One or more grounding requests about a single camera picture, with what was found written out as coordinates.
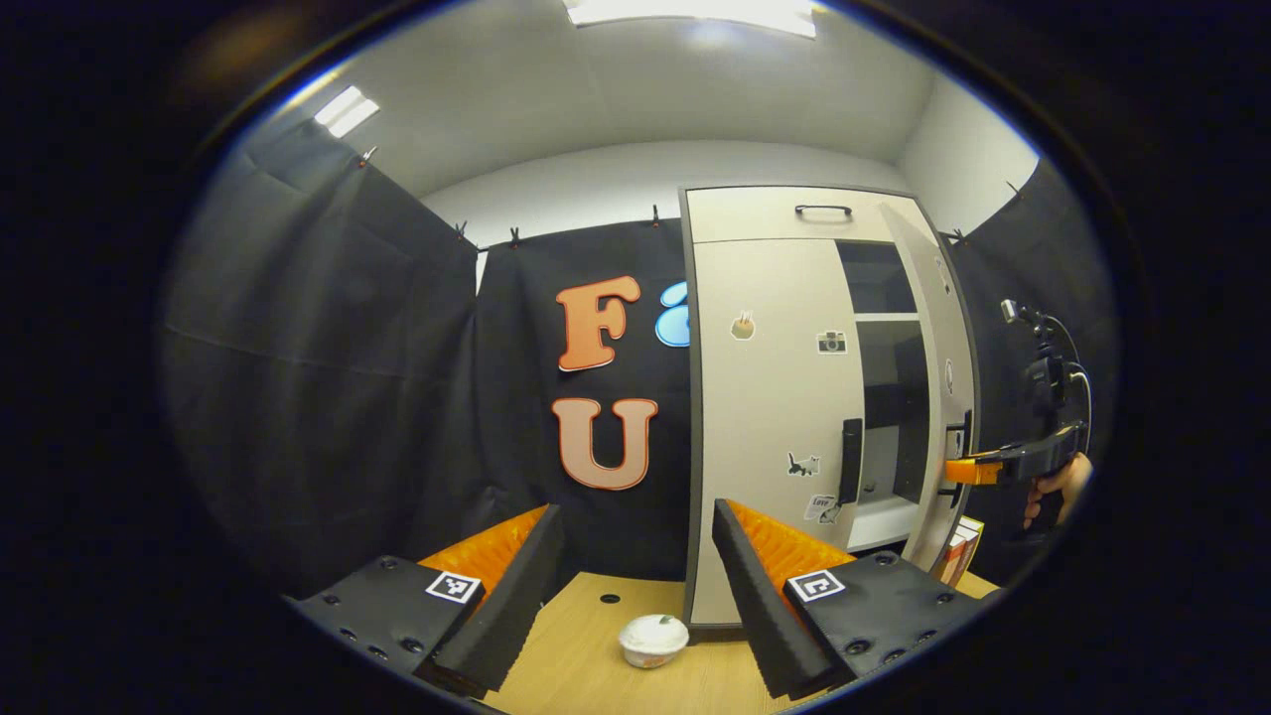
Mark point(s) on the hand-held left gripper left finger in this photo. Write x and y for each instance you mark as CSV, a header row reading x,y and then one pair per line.
x,y
521,596

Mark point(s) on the orange book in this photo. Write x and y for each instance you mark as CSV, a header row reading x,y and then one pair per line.
x,y
958,556

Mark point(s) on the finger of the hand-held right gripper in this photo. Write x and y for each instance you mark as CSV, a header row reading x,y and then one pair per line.
x,y
973,471

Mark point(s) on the grey double-door shoe cabinet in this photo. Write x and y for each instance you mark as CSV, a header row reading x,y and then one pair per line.
x,y
879,283

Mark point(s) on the cabinet door with cherry sticker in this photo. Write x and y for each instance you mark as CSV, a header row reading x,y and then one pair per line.
x,y
938,328

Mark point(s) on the white bowl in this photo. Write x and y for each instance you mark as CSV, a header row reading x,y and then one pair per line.
x,y
653,639

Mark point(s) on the black backdrop cloth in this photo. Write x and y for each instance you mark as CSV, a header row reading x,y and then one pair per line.
x,y
348,377

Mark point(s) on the cabinet door with camera sticker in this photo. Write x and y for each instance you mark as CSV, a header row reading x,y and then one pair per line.
x,y
775,397

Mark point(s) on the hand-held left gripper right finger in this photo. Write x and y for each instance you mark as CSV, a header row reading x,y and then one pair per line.
x,y
750,596

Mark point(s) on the small ceiling light panel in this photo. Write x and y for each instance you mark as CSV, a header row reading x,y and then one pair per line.
x,y
346,111

